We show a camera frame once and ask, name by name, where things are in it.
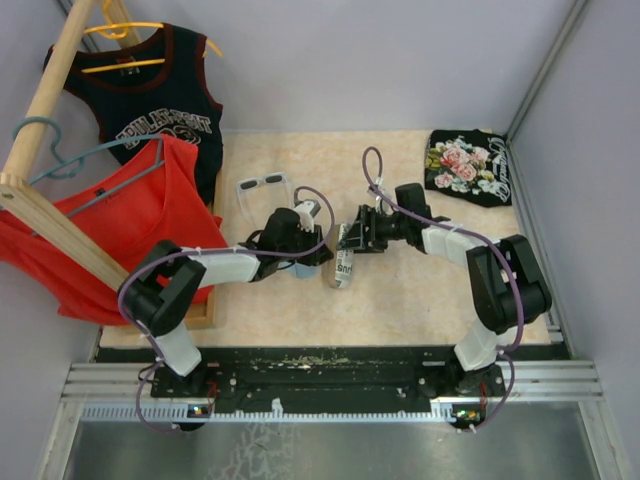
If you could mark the white frame sunglasses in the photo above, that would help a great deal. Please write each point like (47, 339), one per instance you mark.
(274, 179)

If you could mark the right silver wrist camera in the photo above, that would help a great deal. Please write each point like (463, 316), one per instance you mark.
(377, 191)

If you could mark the light blue cleaning cloth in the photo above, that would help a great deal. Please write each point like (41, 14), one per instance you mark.
(301, 271)

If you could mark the blue grey clothes hanger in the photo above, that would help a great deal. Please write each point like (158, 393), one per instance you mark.
(69, 168)

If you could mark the newspaper print glasses case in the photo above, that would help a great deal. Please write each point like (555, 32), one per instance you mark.
(339, 271)

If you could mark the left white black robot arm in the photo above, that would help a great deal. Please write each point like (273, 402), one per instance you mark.
(158, 294)

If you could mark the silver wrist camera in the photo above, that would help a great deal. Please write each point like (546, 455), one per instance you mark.
(377, 191)
(307, 211)

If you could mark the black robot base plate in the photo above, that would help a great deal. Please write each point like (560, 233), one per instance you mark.
(352, 380)

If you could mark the black floral folded shirt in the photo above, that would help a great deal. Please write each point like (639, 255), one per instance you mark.
(470, 165)

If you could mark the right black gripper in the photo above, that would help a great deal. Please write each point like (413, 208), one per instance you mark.
(361, 235)

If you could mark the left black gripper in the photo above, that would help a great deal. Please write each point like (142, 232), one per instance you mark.
(322, 255)

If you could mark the red tank top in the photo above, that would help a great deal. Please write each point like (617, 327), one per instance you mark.
(150, 199)

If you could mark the yellow clothes hanger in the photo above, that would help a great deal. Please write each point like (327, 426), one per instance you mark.
(120, 27)

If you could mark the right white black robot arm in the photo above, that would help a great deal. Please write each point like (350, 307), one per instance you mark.
(508, 288)

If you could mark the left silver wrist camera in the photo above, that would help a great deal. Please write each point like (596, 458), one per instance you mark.
(307, 211)

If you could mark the navy basketball tank top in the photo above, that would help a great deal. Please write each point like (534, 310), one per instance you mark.
(155, 87)

